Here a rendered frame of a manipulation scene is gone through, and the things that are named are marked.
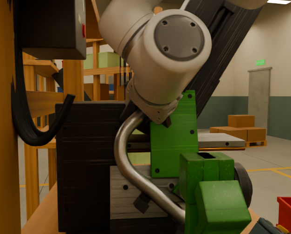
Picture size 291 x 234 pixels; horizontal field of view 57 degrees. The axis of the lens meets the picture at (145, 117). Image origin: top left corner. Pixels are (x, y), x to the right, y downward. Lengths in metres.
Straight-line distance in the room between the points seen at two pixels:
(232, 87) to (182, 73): 10.83
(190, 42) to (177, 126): 0.35
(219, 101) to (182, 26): 10.54
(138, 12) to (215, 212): 0.27
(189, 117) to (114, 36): 0.34
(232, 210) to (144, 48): 0.22
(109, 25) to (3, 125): 0.24
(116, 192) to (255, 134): 6.65
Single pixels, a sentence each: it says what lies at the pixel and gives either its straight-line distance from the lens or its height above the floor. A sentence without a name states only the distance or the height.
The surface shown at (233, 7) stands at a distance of 0.72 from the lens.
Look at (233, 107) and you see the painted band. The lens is 11.17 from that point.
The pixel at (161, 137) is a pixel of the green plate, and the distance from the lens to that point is 0.64.
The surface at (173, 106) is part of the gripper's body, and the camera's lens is 0.48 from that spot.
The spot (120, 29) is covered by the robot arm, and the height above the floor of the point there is 1.35.
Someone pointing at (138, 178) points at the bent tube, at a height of 1.08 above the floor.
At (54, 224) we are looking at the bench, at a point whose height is 0.88.
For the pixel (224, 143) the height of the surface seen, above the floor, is 1.12.
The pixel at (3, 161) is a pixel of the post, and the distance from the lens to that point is 0.50.
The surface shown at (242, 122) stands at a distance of 7.42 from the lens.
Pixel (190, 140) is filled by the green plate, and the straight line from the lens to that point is 0.66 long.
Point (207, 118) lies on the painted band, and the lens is 10.67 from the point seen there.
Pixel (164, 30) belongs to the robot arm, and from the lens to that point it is 0.33.
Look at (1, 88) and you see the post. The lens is 0.49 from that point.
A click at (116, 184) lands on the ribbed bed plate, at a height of 1.05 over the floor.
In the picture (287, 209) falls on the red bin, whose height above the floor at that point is 0.91.
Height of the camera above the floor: 1.26
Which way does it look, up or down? 4 degrees down
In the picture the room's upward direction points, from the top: straight up
